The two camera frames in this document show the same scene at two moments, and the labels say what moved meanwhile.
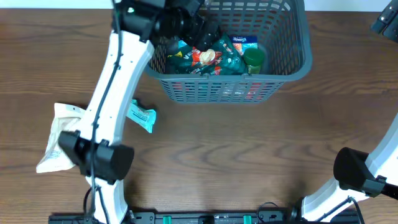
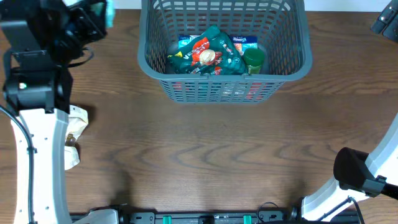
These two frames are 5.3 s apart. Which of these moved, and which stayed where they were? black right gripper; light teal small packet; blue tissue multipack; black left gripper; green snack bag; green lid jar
Moved: black left gripper; light teal small packet
Stayed: black right gripper; green lid jar; green snack bag; blue tissue multipack
